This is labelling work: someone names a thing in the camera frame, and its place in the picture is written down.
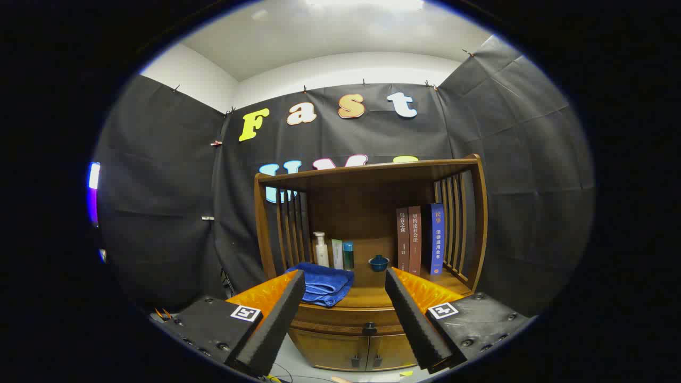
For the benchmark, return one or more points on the white and green tube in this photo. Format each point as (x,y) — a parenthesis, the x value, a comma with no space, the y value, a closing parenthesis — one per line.
(337,255)

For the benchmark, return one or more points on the wooden cabinet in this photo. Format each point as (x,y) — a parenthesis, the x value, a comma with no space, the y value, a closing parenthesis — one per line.
(362,213)

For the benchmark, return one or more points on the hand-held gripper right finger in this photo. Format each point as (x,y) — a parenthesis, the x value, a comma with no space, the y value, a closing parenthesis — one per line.
(415,319)

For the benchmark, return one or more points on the teal bottle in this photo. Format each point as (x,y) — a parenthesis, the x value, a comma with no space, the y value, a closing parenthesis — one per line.
(348,256)

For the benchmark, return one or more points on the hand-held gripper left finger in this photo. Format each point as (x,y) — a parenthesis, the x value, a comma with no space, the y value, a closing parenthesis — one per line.
(276,319)

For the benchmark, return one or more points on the white pump bottle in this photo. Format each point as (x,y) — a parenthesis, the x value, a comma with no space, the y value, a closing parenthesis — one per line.
(321,255)

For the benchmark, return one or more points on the reddish brown book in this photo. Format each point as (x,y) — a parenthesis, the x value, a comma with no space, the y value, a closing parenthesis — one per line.
(415,239)

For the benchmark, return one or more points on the blue book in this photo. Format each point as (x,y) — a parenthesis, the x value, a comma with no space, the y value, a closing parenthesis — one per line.
(436,239)

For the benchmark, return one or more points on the dark brown book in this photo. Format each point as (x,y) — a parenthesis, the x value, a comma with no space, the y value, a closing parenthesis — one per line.
(403,239)

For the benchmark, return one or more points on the wooden cabinet door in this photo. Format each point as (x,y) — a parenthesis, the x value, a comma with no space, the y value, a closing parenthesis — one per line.
(391,351)
(330,350)

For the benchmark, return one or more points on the blue lidded teacup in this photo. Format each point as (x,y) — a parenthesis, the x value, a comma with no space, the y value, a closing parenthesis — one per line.
(379,264)

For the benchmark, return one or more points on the wooden countertop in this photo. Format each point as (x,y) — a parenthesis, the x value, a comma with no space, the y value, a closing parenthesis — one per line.
(372,292)

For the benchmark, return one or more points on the folded blue towel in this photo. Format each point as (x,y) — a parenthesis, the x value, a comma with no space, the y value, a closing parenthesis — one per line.
(330,284)

